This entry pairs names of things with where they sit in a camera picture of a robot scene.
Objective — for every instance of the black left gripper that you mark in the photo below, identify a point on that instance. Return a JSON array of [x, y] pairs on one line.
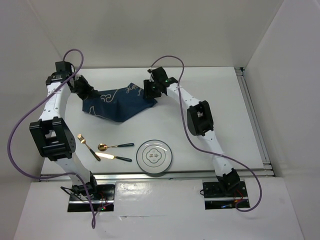
[[89, 92]]

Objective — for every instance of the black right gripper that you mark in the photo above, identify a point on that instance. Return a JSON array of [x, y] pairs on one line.
[[147, 92]]

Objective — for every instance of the dark blue embroidered cloth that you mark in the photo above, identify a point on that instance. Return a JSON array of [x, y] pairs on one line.
[[117, 105]]

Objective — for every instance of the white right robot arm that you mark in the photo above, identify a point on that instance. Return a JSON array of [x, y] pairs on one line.
[[199, 123]]

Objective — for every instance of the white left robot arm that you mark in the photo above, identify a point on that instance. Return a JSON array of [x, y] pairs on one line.
[[55, 141]]

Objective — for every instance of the white round dinner plate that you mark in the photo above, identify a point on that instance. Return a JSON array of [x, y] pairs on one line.
[[154, 157]]

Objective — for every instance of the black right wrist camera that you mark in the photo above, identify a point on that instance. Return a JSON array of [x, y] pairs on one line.
[[159, 75]]

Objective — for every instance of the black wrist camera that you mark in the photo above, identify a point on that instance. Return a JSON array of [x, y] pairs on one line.
[[64, 67], [159, 75]]

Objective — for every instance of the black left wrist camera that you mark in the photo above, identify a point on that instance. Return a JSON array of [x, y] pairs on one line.
[[64, 67]]

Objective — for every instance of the gold fork black handle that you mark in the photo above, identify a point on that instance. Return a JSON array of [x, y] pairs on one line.
[[83, 141]]

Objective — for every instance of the gold spoon black handle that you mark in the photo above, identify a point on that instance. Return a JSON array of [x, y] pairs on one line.
[[103, 147]]

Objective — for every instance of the gold knife black handle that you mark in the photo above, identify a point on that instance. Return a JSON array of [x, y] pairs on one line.
[[111, 157]]

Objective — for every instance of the aluminium frame rail front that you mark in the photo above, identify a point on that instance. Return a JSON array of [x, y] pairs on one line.
[[181, 175]]

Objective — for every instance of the aluminium frame rail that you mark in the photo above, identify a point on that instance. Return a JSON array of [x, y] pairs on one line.
[[255, 117], [181, 175]]

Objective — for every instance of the aluminium frame rail right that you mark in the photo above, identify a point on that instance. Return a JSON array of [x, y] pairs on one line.
[[255, 117]]

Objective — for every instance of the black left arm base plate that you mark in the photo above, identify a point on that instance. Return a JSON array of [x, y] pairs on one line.
[[102, 200]]

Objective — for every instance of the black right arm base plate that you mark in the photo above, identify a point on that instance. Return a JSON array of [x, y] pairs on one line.
[[216, 199]]

